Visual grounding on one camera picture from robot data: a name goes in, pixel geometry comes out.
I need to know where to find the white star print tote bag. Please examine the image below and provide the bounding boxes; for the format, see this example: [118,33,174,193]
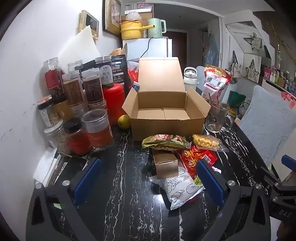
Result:
[242,53,262,83]

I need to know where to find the large red white nut bag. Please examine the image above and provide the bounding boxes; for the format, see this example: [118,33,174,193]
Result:
[201,64,232,105]

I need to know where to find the white refrigerator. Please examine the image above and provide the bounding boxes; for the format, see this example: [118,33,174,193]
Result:
[122,37,173,61]

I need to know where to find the white water bottle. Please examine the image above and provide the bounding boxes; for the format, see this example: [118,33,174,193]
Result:
[183,67,199,92]

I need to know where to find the red plastic bag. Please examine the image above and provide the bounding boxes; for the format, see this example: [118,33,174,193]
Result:
[127,67,139,85]

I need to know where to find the white tissue pack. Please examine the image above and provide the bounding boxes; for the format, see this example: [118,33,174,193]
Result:
[33,147,58,183]

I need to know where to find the yellow fruit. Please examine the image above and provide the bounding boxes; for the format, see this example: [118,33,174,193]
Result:
[117,114,132,130]

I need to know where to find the green electric kettle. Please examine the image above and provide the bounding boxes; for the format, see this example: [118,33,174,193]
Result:
[147,18,166,39]

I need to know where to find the small nut jar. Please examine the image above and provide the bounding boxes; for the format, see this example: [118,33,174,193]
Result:
[37,95,63,127]

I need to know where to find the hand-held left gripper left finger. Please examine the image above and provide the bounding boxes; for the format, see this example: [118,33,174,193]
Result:
[26,158,102,241]

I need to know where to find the black coffee bag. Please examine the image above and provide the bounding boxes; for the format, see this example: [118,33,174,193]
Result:
[83,54,129,92]

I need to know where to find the yellow pot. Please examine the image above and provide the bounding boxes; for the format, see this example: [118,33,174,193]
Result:
[120,20,154,40]

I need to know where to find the dark label clear jar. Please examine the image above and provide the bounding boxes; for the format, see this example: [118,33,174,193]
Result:
[81,68,104,105]

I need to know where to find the black power cable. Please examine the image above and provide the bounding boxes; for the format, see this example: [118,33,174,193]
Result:
[141,37,155,58]

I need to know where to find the red label clear jar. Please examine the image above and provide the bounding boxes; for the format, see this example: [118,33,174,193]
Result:
[43,57,65,96]

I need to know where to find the brown label clear jar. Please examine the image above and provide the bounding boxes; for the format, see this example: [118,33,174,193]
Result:
[61,71,84,107]

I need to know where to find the black lid red jar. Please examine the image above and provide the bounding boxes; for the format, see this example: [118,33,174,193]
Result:
[63,118,91,156]

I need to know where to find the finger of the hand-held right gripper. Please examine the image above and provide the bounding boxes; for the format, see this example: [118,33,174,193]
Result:
[261,165,285,186]
[281,154,296,172]

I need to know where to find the smartphone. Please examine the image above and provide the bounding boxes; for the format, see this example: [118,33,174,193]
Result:
[47,155,88,186]

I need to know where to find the row of cosmetic bottles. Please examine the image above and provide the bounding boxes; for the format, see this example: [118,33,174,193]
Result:
[264,65,296,93]

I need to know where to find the canvas tote bag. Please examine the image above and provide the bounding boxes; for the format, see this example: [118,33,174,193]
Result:
[225,50,243,78]

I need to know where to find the white board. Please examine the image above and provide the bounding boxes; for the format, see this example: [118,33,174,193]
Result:
[57,25,101,70]

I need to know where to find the green bag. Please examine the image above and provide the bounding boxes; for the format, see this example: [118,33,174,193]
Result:
[228,91,247,107]

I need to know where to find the white bread snack packet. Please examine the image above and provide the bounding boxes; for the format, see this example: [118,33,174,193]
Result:
[149,169,205,211]

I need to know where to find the small gold box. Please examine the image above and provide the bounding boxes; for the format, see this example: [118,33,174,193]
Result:
[152,149,179,179]

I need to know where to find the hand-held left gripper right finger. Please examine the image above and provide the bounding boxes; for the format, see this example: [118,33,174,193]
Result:
[196,159,271,241]

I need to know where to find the blue plastic hanging bag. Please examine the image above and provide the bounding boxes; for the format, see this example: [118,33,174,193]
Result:
[203,32,220,67]

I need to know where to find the light blue chair cushion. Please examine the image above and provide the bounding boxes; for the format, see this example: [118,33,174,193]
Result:
[238,85,296,167]

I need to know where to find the wide orange label jar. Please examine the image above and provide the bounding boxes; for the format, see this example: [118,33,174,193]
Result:
[81,108,115,151]

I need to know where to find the glass mug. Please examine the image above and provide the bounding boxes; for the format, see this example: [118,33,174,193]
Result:
[205,101,234,133]

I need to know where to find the clear waffle packet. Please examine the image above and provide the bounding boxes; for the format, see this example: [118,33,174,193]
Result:
[192,134,229,153]

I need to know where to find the red canister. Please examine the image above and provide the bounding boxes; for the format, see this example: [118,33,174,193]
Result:
[102,83,126,126]

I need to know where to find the wall intercom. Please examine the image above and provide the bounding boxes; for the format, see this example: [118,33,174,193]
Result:
[80,10,99,40]

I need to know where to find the clear lid oat jar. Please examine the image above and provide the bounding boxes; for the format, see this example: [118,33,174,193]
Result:
[44,119,71,154]

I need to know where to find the red yellow snack packet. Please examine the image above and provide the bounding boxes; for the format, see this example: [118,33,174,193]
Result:
[177,148,219,186]

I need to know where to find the clear plastic bag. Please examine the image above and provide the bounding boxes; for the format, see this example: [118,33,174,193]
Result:
[126,10,142,22]

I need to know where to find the brown cardboard box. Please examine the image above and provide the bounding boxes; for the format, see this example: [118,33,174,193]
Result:
[122,57,211,141]

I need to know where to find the brown door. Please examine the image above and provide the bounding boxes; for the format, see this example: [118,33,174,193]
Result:
[165,30,187,67]

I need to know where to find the clear jar dark contents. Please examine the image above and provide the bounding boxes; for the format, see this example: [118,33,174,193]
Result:
[68,60,84,73]

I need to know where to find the framed picture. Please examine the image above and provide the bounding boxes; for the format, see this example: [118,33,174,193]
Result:
[102,0,122,35]

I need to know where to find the green gold snack packet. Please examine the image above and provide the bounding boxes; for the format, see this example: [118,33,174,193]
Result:
[142,134,192,151]

